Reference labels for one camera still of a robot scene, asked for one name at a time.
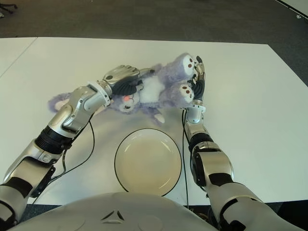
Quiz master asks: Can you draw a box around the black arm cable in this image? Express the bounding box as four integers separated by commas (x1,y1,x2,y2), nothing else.
31,119,96,205
180,107,209,210

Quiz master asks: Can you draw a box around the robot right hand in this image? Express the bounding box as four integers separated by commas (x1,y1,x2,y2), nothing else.
191,55,207,102

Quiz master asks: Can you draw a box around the black office chair base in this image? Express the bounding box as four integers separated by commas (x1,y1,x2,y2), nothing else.
0,2,18,14

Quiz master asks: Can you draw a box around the grey robot torso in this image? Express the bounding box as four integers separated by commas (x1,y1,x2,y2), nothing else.
9,192,217,231

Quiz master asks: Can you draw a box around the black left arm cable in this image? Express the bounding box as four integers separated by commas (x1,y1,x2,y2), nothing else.
31,119,96,205

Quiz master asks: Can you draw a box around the purple plush bunny doll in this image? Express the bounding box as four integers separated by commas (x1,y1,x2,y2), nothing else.
47,52,196,126

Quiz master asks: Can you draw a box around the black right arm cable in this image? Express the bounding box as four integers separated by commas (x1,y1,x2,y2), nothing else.
180,107,209,210

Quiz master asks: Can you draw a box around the white plate with black rim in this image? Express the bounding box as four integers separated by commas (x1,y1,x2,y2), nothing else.
114,128,182,197

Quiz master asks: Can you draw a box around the white rail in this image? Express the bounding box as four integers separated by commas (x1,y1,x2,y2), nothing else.
276,0,308,20

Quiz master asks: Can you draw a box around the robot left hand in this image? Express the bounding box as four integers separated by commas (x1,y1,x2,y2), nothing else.
102,64,156,97

